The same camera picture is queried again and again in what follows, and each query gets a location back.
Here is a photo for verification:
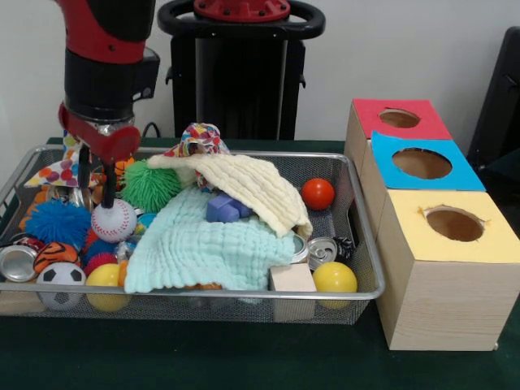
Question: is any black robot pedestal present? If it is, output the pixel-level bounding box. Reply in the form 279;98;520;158
157;0;326;141

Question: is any white baseball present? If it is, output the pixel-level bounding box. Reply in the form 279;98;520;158
91;199;139;245

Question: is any green spiky rubber ball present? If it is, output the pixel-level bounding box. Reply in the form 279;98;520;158
120;159;184;214

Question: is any blue spiky rubber ball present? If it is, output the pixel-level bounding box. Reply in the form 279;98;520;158
24;199;92;249

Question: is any yellow smiley ball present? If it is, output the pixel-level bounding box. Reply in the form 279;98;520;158
313;262;358;310

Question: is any black chair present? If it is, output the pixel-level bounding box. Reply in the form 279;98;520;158
467;27;520;204

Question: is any wooden box with three holes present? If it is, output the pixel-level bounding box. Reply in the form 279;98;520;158
343;98;520;352

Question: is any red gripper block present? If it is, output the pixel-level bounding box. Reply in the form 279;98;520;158
58;104;141;209

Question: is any mint green muslin cloth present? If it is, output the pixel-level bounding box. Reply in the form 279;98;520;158
123;188;296;293

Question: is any red ball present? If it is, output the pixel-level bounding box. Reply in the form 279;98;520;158
301;178;336;211

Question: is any black and white soccer ball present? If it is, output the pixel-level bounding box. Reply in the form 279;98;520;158
37;262;87;311

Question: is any colourful polka-dot cloth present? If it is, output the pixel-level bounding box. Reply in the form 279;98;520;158
24;134;106;189
162;122;231;159

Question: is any pale yellow muslin cloth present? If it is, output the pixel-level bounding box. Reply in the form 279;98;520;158
146;153;314;239

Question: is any clear mesh bin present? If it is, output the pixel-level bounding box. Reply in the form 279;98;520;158
0;145;385;327

